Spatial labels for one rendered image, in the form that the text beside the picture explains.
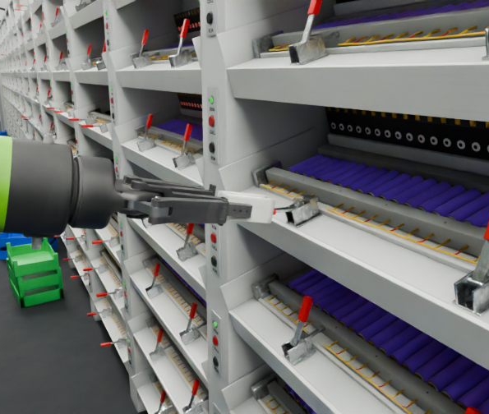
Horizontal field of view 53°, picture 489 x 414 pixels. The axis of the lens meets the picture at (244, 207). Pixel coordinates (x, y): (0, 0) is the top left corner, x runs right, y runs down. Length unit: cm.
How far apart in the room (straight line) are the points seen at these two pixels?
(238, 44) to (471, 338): 52
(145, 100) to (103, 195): 97
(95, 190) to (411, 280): 31
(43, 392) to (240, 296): 123
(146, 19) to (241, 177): 77
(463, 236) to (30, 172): 41
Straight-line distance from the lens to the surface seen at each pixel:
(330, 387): 68
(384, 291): 52
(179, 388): 136
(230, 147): 78
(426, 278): 50
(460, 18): 52
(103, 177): 50
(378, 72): 49
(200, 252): 106
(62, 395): 194
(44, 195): 48
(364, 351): 68
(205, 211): 52
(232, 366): 92
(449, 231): 53
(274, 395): 94
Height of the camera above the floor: 108
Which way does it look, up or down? 15 degrees down
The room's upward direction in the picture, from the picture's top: straight up
